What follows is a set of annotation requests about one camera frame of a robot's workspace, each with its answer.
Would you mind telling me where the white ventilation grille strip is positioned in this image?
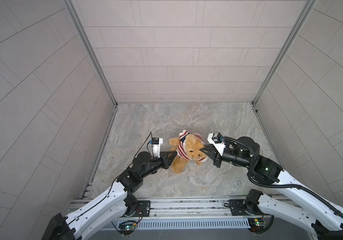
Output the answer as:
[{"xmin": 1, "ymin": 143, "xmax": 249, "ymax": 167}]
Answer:
[{"xmin": 136, "ymin": 218, "xmax": 251, "ymax": 230}]

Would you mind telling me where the aluminium corner post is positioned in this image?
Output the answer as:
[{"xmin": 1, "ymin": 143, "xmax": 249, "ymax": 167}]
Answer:
[
  {"xmin": 63, "ymin": 0, "xmax": 118, "ymax": 106},
  {"xmin": 252, "ymin": 0, "xmax": 318, "ymax": 105}
]

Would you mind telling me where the tan plush teddy bear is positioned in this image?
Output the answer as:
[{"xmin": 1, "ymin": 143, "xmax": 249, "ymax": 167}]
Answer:
[{"xmin": 169, "ymin": 130, "xmax": 208, "ymax": 174}]

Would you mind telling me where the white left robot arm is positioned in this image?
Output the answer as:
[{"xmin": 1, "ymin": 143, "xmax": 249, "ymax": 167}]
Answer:
[{"xmin": 42, "ymin": 151, "xmax": 177, "ymax": 240}]

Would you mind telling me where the aluminium corner post right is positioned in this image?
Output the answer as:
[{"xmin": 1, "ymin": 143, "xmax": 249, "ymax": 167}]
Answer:
[{"xmin": 252, "ymin": 0, "xmax": 318, "ymax": 105}]

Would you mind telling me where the circuit board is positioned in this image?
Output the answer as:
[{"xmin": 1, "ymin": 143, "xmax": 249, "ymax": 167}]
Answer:
[
  {"xmin": 118, "ymin": 220, "xmax": 138, "ymax": 236},
  {"xmin": 248, "ymin": 218, "xmax": 266, "ymax": 233}
]

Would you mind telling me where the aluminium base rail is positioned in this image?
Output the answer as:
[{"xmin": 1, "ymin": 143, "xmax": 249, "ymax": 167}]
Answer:
[{"xmin": 64, "ymin": 195, "xmax": 283, "ymax": 221}]

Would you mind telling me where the aluminium corner post left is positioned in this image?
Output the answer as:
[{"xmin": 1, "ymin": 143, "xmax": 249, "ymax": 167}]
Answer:
[{"xmin": 63, "ymin": 0, "xmax": 118, "ymax": 106}]

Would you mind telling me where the red white striped knit sweater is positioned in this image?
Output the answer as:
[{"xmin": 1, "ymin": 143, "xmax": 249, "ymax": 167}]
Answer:
[{"xmin": 177, "ymin": 130, "xmax": 208, "ymax": 163}]

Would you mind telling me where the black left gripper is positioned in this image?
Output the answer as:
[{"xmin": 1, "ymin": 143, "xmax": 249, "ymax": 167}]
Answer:
[{"xmin": 137, "ymin": 151, "xmax": 177, "ymax": 180}]

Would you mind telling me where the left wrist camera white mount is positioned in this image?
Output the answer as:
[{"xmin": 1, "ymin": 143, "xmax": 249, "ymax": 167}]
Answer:
[{"xmin": 151, "ymin": 138, "xmax": 163, "ymax": 158}]

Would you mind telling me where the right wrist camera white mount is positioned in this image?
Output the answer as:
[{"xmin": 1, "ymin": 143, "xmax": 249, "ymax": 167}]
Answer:
[{"xmin": 207, "ymin": 133, "xmax": 226, "ymax": 156}]

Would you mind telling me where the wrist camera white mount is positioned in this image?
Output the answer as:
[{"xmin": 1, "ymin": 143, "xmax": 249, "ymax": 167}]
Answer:
[
  {"xmin": 151, "ymin": 138, "xmax": 163, "ymax": 158},
  {"xmin": 207, "ymin": 133, "xmax": 226, "ymax": 156}
]

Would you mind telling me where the right circuit board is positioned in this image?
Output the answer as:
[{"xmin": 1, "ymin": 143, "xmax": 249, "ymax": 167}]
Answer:
[{"xmin": 248, "ymin": 218, "xmax": 266, "ymax": 233}]

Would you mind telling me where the left circuit board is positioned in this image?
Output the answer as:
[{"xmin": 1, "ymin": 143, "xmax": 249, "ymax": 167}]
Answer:
[{"xmin": 118, "ymin": 220, "xmax": 138, "ymax": 236}]

